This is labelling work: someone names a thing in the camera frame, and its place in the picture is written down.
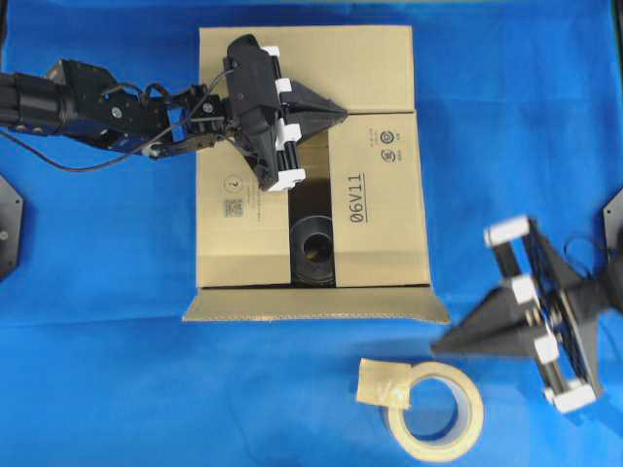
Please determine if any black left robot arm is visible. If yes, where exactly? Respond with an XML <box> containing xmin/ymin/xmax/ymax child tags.
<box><xmin>1</xmin><ymin>34</ymin><xmax>348</xmax><ymax>192</ymax></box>

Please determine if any brown cardboard box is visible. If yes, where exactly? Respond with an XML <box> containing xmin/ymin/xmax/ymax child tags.
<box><xmin>184</xmin><ymin>25</ymin><xmax>449</xmax><ymax>323</ymax></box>

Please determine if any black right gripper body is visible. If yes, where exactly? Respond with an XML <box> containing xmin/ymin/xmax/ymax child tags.
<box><xmin>484</xmin><ymin>216</ymin><xmax>613</xmax><ymax>413</ymax></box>

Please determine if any blue table cloth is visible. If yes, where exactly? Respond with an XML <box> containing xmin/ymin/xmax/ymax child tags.
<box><xmin>1</xmin><ymin>1</ymin><xmax>622</xmax><ymax>466</ymax></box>

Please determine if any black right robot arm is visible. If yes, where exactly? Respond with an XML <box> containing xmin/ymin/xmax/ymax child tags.
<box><xmin>431</xmin><ymin>216</ymin><xmax>622</xmax><ymax>413</ymax></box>

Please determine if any beige masking tape roll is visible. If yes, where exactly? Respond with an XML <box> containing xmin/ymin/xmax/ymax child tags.
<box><xmin>356</xmin><ymin>358</ymin><xmax>485</xmax><ymax>463</ymax></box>

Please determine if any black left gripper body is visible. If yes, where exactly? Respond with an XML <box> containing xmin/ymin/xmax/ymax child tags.
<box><xmin>223</xmin><ymin>34</ymin><xmax>306</xmax><ymax>192</ymax></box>

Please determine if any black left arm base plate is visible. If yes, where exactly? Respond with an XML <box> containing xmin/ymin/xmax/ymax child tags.
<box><xmin>0</xmin><ymin>177</ymin><xmax>23</xmax><ymax>280</ymax></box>

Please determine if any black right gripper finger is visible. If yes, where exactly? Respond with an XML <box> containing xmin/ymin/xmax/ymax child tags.
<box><xmin>440</xmin><ymin>286</ymin><xmax>528</xmax><ymax>343</ymax></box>
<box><xmin>430</xmin><ymin>325</ymin><xmax>543</xmax><ymax>358</ymax></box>

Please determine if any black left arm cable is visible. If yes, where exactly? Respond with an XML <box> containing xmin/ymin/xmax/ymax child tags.
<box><xmin>0</xmin><ymin>70</ymin><xmax>235</xmax><ymax>172</ymax></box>

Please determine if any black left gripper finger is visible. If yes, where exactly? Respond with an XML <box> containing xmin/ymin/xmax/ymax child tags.
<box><xmin>282</xmin><ymin>81</ymin><xmax>348</xmax><ymax>115</ymax></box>
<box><xmin>283</xmin><ymin>113</ymin><xmax>348</xmax><ymax>144</ymax></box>

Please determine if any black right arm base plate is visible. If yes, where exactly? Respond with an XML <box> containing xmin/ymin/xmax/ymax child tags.
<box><xmin>603</xmin><ymin>189</ymin><xmax>623</xmax><ymax>251</ymax></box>

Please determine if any black cylindrical object in box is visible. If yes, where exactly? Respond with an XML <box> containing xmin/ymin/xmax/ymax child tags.
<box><xmin>290</xmin><ymin>215</ymin><xmax>335</xmax><ymax>287</ymax></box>

